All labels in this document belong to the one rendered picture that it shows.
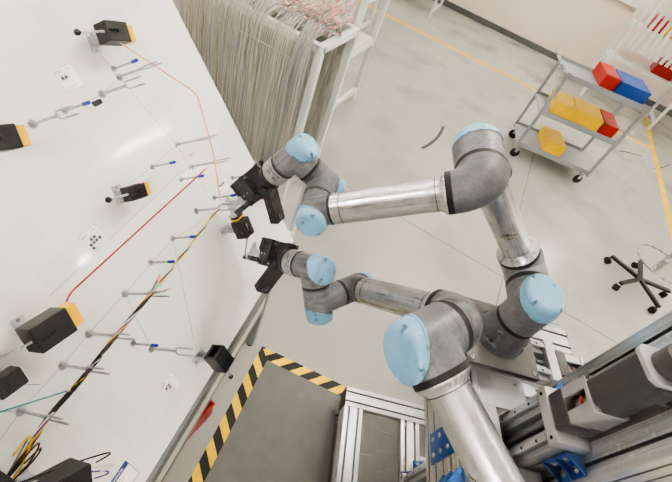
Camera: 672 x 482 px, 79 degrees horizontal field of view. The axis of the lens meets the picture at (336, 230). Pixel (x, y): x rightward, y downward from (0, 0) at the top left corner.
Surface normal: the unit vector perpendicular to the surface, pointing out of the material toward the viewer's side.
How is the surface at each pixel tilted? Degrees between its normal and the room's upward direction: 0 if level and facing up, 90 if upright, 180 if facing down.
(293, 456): 0
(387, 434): 0
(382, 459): 0
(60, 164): 52
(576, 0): 90
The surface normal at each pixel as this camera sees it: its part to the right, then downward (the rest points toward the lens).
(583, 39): -0.44, 0.55
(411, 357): -0.86, 0.11
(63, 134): 0.89, -0.07
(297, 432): 0.29, -0.66
